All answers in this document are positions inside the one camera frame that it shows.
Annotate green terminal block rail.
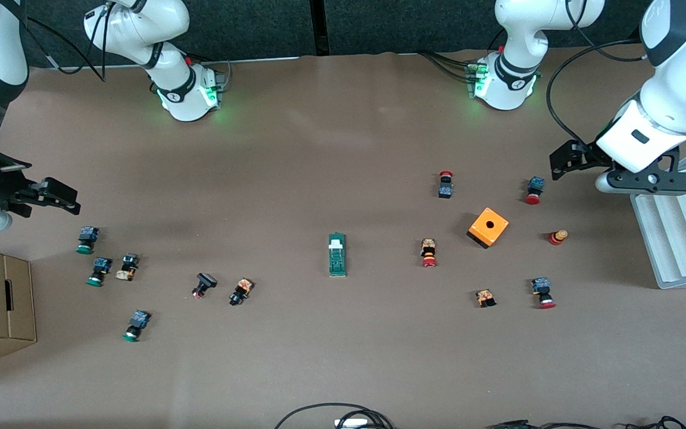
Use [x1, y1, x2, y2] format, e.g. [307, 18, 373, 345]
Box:
[328, 232, 348, 278]

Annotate red button blue base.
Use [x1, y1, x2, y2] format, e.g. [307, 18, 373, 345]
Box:
[525, 176, 545, 206]
[531, 277, 557, 310]

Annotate green push button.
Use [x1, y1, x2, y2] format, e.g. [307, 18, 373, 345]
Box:
[121, 310, 152, 343]
[86, 257, 113, 287]
[76, 226, 100, 255]

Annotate black beige push button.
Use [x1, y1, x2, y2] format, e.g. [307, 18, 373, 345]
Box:
[115, 253, 140, 281]

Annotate orange button box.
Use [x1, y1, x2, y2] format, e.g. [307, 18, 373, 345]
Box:
[467, 207, 509, 249]

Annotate grey ridged tray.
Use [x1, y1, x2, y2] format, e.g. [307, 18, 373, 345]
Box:
[630, 142, 686, 290]

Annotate black red push button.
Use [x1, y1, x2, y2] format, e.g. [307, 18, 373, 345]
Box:
[192, 272, 218, 299]

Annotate black orange push button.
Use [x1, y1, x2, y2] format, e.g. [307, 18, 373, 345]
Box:
[229, 278, 254, 306]

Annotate brown paper table cover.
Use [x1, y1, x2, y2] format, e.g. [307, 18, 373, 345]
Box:
[0, 46, 686, 429]

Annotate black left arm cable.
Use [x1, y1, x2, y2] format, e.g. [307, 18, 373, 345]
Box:
[546, 39, 647, 150]

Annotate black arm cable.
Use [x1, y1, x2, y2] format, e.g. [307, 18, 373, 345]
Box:
[21, 3, 109, 83]
[546, 39, 647, 150]

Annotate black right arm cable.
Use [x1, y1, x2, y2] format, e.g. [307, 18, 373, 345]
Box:
[21, 3, 109, 83]

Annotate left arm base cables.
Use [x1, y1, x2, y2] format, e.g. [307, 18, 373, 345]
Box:
[417, 51, 476, 84]

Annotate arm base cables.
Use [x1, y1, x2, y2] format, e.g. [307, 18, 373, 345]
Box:
[185, 55, 233, 91]
[417, 51, 476, 84]

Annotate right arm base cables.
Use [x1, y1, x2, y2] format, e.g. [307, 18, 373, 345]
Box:
[185, 55, 233, 91]

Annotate black thin cables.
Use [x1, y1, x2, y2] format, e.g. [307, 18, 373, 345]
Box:
[486, 416, 686, 429]

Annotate black looped cable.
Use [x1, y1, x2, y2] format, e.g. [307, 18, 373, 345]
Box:
[275, 403, 394, 429]

